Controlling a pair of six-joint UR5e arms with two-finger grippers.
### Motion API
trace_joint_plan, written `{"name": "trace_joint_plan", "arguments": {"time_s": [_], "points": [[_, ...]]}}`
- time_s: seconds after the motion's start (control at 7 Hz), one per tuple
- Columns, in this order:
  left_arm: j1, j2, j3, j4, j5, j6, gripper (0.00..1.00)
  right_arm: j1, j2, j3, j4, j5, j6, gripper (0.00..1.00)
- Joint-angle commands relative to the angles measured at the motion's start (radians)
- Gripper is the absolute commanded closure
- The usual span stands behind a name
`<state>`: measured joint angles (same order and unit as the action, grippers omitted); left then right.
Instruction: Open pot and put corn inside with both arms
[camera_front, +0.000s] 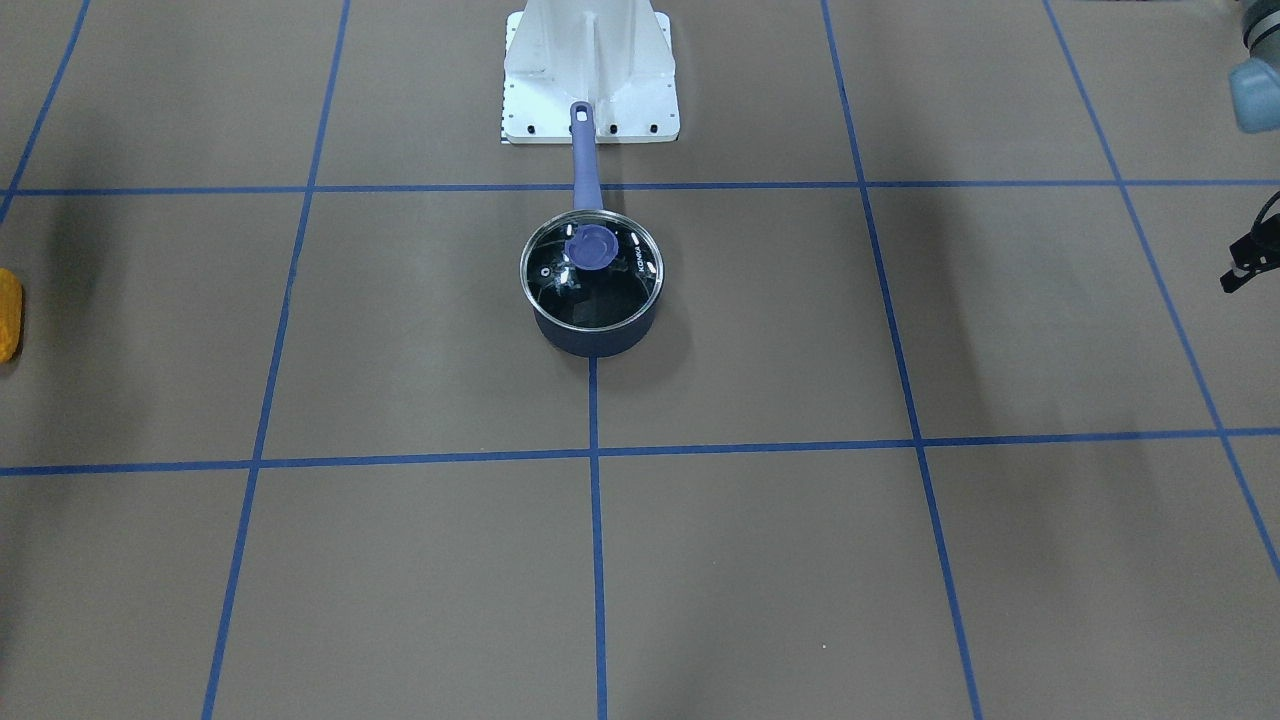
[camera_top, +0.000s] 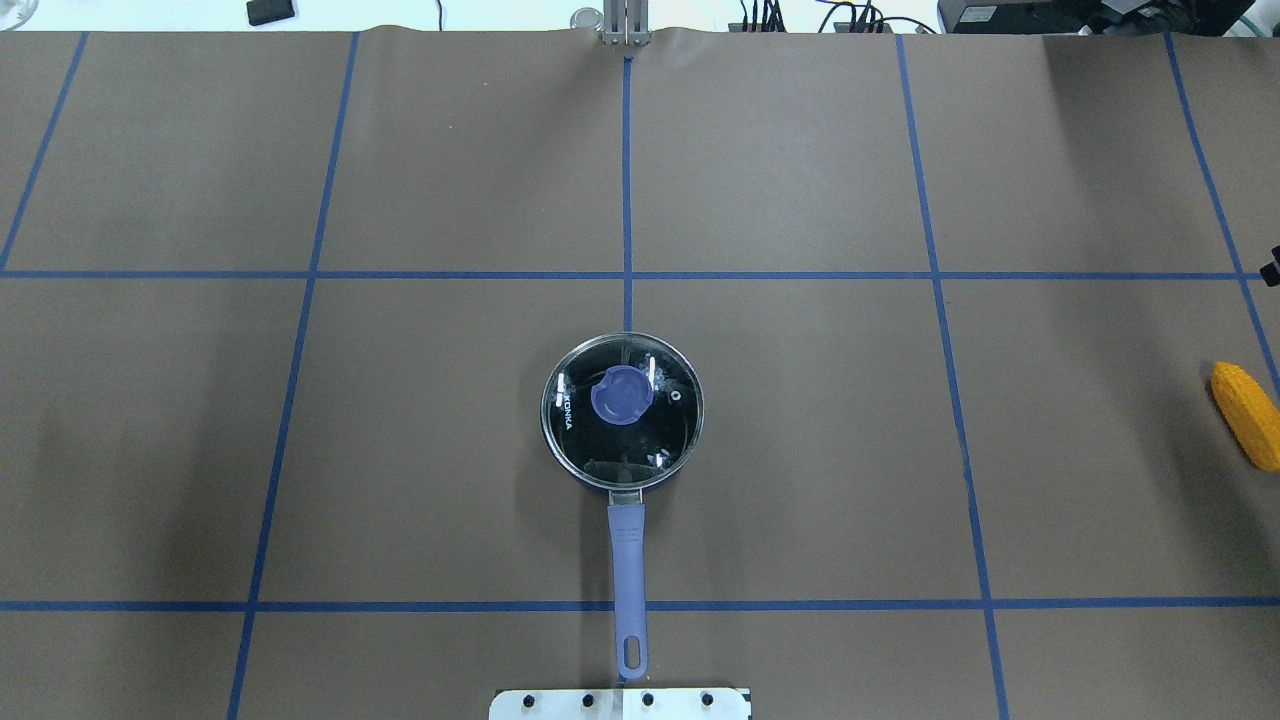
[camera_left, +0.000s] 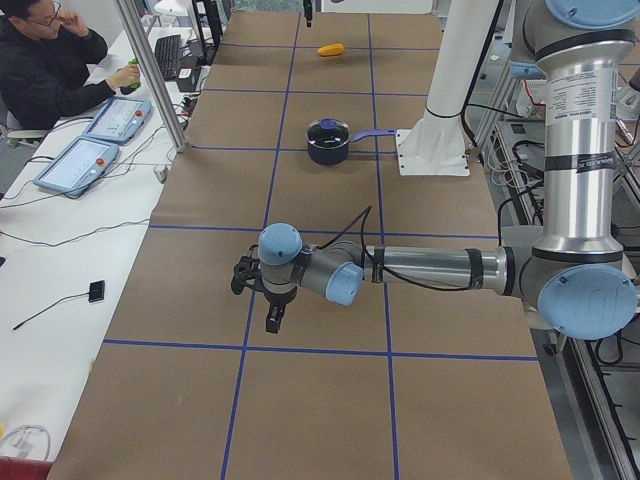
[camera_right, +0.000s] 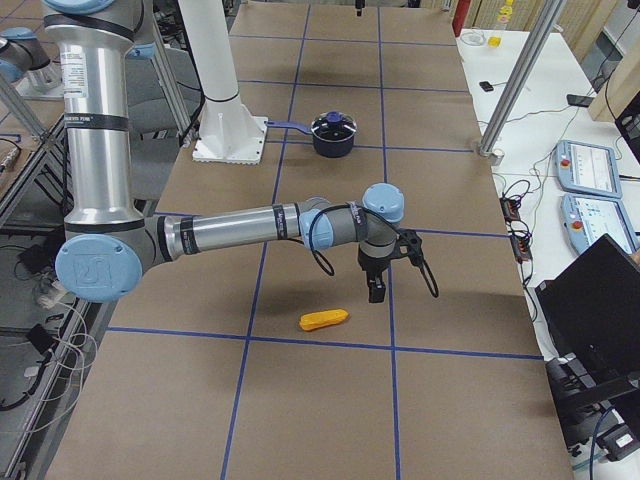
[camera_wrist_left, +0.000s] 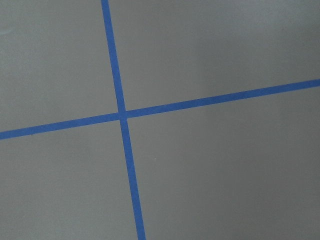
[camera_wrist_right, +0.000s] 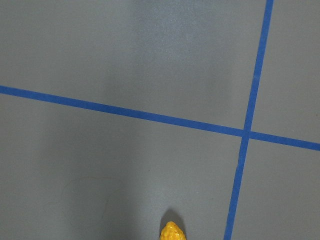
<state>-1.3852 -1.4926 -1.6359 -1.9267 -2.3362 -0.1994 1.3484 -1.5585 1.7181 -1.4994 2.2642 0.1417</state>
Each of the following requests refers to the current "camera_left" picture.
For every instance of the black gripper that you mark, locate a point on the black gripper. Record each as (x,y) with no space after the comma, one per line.
(276,300)

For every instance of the dark blue saucepan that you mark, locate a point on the dark blue saucepan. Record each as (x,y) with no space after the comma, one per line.
(329,157)

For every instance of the glass lid blue knob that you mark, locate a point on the glass lid blue knob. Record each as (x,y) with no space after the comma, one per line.
(328,133)

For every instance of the yellow corn cob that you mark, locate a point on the yellow corn cob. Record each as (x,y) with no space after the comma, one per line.
(331,50)

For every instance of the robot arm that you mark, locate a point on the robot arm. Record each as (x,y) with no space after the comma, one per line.
(569,270)

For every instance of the small black puck device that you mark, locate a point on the small black puck device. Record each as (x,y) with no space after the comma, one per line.
(96,291)

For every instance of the near blue teach pendant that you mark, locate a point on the near blue teach pendant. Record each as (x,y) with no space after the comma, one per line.
(78,166)

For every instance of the blue teach pendant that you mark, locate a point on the blue teach pendant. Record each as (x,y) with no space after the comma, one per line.
(118,120)
(78,166)

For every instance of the far blue teach pendant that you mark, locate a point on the far blue teach pendant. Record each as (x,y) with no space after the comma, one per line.
(118,120)

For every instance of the green bottle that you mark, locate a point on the green bottle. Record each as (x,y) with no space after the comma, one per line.
(133,75)

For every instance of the black keyboard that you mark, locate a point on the black keyboard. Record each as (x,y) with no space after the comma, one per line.
(167,53)

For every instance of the person in black hoodie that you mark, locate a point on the person in black hoodie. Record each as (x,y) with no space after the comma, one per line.
(45,55)

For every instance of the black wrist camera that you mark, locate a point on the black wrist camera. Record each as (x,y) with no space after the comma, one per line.
(245,272)

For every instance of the aluminium frame post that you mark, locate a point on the aluminium frame post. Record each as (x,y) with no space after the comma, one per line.
(142,50)

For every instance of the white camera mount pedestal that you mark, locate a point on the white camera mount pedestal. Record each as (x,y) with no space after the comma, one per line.
(435,146)

